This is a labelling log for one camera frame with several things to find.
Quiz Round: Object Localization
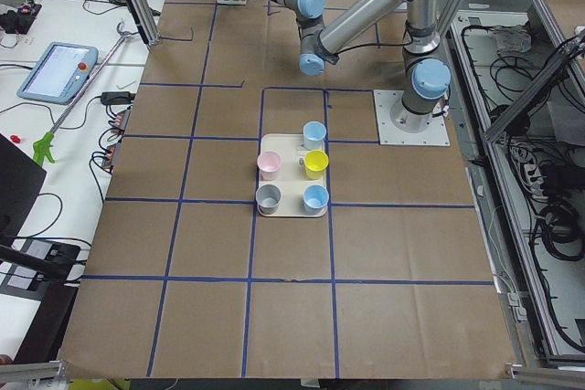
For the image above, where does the light blue cup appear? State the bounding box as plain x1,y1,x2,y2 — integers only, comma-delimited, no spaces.
303,121,327,151
303,184,329,216

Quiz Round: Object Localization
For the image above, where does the pink cup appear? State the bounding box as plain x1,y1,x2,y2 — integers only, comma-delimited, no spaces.
257,151,282,181

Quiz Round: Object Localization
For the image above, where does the yellow cup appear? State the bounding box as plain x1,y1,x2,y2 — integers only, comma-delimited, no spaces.
303,150,329,180

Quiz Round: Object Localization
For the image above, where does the grey cup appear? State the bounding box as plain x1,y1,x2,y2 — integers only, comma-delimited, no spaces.
255,184,282,216

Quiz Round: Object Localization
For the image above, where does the black power adapter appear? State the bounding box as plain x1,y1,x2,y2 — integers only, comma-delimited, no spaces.
100,91,135,106

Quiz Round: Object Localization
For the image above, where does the cream serving tray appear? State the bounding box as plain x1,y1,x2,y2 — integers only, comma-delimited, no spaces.
257,133,328,218

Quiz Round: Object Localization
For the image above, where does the blue teach pendant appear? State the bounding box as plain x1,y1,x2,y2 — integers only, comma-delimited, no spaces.
16,42,99,105

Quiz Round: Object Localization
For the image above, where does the black monitor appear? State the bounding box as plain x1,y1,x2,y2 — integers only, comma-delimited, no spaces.
1,136,46,271

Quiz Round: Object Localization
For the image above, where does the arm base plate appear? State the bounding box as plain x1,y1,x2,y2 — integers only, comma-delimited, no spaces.
373,90,451,147

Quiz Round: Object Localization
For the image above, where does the green handled reacher grabber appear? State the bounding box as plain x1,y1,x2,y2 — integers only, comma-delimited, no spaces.
31,18,138,165

